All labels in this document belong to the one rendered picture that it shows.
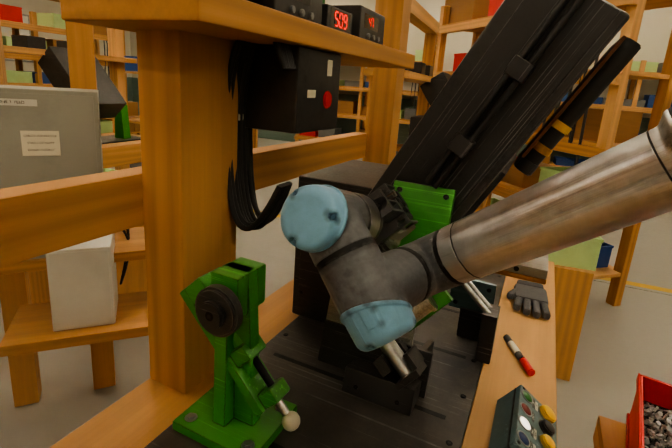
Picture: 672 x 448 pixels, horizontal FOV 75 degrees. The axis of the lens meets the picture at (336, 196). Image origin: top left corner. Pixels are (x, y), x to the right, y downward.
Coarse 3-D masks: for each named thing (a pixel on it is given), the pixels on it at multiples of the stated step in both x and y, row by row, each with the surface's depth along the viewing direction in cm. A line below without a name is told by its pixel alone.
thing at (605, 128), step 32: (448, 0) 456; (480, 0) 410; (608, 0) 271; (640, 0) 258; (448, 32) 434; (480, 32) 466; (608, 96) 277; (576, 128) 309; (608, 128) 277; (576, 160) 295; (512, 192) 353; (640, 224) 309; (608, 256) 324
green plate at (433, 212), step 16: (400, 192) 82; (416, 192) 81; (432, 192) 80; (448, 192) 79; (416, 208) 81; (432, 208) 79; (448, 208) 78; (416, 224) 80; (432, 224) 79; (448, 224) 78
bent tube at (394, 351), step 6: (390, 342) 78; (396, 342) 79; (384, 348) 78; (390, 348) 78; (396, 348) 78; (390, 354) 77; (396, 354) 77; (402, 354) 77; (390, 360) 78; (396, 360) 77; (402, 360) 77; (396, 366) 77; (402, 366) 76; (408, 366) 76; (402, 372) 76; (408, 372) 76
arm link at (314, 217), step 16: (304, 192) 48; (320, 192) 47; (336, 192) 49; (352, 192) 56; (288, 208) 48; (304, 208) 47; (320, 208) 47; (336, 208) 46; (352, 208) 50; (368, 208) 56; (288, 224) 48; (304, 224) 47; (320, 224) 46; (336, 224) 46; (352, 224) 49; (368, 224) 55; (288, 240) 48; (304, 240) 47; (320, 240) 46; (336, 240) 47; (352, 240) 48; (320, 256) 48
